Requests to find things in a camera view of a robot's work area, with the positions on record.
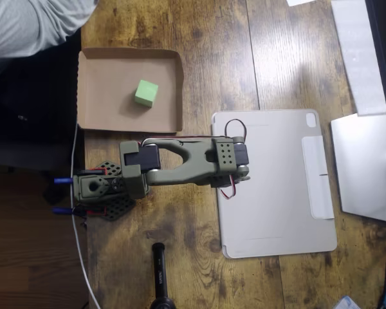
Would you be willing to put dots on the tablet in grey folio case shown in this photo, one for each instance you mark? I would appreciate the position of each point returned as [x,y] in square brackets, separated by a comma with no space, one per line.
[276,199]

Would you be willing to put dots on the green foam cube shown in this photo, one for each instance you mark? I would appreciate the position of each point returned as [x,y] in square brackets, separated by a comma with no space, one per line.
[145,93]

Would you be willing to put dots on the white foam strip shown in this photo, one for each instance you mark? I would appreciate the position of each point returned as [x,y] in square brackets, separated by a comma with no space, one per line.
[357,58]

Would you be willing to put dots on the brown cardboard tray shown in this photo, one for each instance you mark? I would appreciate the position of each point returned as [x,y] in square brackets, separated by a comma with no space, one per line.
[109,96]

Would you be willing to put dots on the white paper sheet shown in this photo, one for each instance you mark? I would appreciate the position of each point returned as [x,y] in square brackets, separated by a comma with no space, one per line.
[297,2]

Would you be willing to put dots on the person's arm in grey sleeve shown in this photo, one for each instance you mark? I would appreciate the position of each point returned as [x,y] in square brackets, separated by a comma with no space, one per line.
[19,25]

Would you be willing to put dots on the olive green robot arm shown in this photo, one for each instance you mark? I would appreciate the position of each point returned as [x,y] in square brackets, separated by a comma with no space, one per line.
[193,161]

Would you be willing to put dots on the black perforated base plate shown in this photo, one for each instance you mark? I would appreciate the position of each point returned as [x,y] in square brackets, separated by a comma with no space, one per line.
[119,209]

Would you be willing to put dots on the silver monitor stand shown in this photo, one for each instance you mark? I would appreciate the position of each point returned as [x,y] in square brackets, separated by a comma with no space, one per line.
[360,167]

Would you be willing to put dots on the light blue white box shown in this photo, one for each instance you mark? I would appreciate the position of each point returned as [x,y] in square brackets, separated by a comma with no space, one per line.
[347,304]

